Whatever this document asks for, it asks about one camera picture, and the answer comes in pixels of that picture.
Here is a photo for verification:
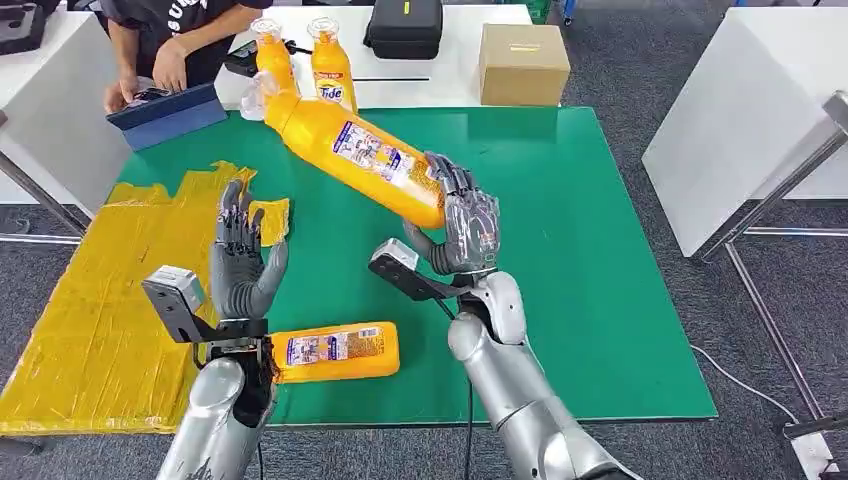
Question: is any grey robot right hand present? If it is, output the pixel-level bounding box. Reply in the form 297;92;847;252
402;150;501;276

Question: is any person's left hand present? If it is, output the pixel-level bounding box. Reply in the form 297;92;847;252
152;40;191;93

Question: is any person's right hand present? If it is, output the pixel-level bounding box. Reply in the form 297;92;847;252
103;71;142;115

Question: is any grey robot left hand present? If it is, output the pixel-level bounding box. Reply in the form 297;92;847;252
208;178;291;323

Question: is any orange drink bottle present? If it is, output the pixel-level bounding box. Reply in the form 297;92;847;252
270;321;401;386
250;17;301;97
240;71;448;231
307;16;360;115

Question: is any person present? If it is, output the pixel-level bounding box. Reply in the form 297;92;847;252
99;0;273;115

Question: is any blue tablet case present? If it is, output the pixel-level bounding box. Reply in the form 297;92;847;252
105;82;229;152

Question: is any black remote controller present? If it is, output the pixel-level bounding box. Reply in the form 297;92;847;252
223;39;313;79

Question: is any white table beside person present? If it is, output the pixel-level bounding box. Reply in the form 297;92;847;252
0;13;130;233

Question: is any green table mat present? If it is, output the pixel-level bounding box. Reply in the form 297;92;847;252
117;105;719;427

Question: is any black moulded tray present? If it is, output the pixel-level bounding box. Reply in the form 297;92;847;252
0;0;58;56

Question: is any yellow plastic sheet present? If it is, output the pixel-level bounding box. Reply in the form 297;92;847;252
0;160;291;437

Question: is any brown cardboard box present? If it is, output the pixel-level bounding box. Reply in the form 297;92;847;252
478;23;572;108

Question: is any white table with box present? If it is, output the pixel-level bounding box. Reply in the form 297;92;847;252
213;3;561;111

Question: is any black carry case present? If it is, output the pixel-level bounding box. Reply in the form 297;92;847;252
362;0;444;61

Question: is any white table with metal legs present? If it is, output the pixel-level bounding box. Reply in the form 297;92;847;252
641;6;848;425

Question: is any white power strip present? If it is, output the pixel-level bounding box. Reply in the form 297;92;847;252
789;431;841;480

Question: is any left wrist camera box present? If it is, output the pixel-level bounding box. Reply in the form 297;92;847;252
140;264;220;344

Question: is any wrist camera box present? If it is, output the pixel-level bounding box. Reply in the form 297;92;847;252
140;264;220;344
367;238;465;303

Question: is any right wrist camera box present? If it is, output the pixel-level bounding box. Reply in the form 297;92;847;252
367;238;465;303

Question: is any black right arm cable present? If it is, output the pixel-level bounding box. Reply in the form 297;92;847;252
433;298;476;480

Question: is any white floor cable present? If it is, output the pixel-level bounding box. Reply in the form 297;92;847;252
690;344;800;425

